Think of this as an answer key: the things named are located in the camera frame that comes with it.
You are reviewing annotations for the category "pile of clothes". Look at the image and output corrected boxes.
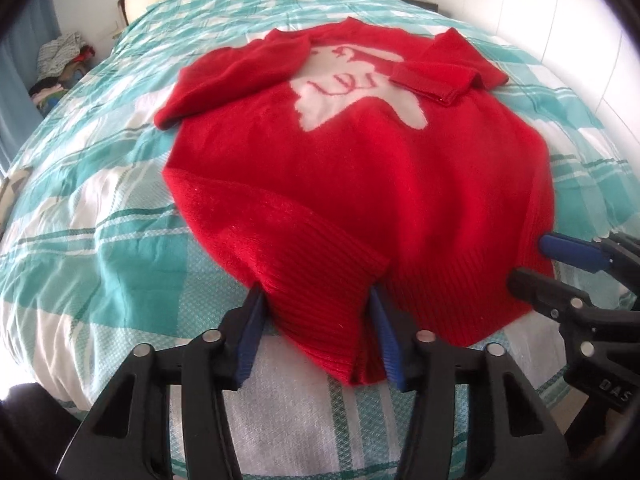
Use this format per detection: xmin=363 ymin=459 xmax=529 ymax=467
xmin=28 ymin=32 xmax=96 ymax=117

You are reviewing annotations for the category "red knit sweater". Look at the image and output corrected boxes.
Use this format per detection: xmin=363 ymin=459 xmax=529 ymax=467
xmin=154 ymin=18 xmax=554 ymax=386

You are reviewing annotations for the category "dark wooden nightstand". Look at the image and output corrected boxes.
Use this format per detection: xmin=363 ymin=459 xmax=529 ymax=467
xmin=400 ymin=0 xmax=439 ymax=13

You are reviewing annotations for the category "patterned cushion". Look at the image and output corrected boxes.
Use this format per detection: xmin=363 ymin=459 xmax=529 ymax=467
xmin=0 ymin=167 xmax=34 ymax=233

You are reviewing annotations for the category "blue curtain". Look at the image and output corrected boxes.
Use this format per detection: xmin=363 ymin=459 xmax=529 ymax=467
xmin=1 ymin=0 xmax=60 ymax=174

